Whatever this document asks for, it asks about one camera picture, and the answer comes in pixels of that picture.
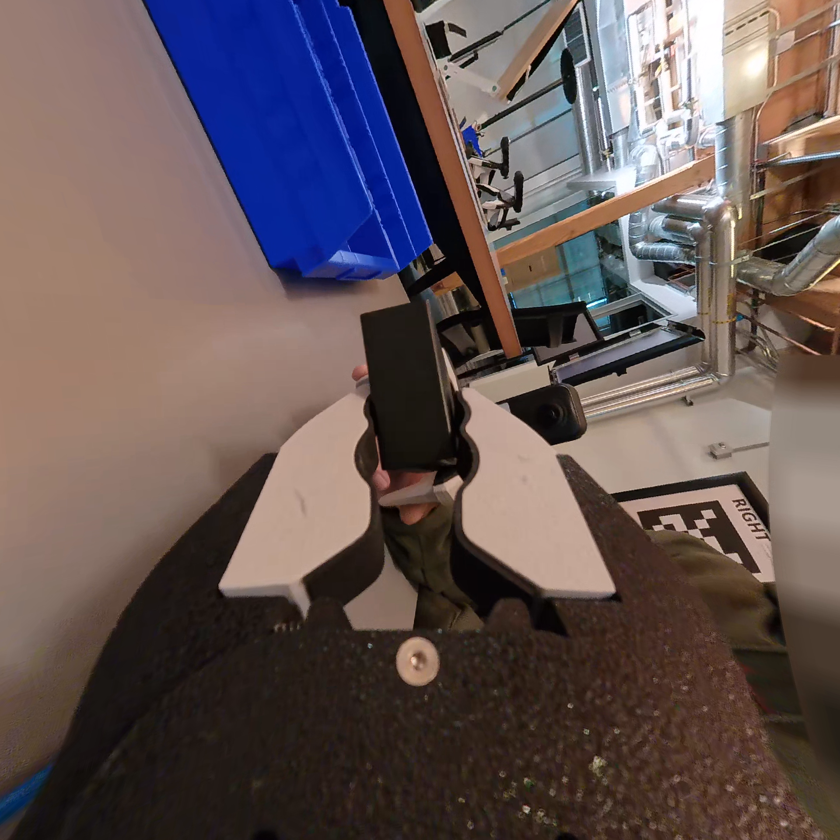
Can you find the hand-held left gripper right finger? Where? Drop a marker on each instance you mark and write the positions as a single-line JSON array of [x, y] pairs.
[[525, 518]]

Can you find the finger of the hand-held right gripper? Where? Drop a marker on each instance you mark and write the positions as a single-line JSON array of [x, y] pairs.
[[413, 495], [450, 377]]

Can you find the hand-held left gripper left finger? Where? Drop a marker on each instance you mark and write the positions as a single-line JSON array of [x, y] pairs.
[[308, 499]]

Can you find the black network switch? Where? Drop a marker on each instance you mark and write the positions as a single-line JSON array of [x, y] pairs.
[[407, 380]]

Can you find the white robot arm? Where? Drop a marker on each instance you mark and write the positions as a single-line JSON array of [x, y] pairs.
[[492, 197]]

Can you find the person's right hand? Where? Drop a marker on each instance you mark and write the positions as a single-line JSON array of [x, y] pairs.
[[401, 513]]

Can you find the black monitor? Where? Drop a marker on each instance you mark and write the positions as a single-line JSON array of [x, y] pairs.
[[551, 328], [630, 358]]

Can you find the blue plastic bin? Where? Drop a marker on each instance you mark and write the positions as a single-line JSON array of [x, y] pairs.
[[282, 131]]

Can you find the small metal bracket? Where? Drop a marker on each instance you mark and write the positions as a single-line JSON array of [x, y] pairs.
[[722, 449]]

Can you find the silver ventilation duct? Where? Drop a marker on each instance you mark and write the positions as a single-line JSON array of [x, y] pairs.
[[718, 262]]

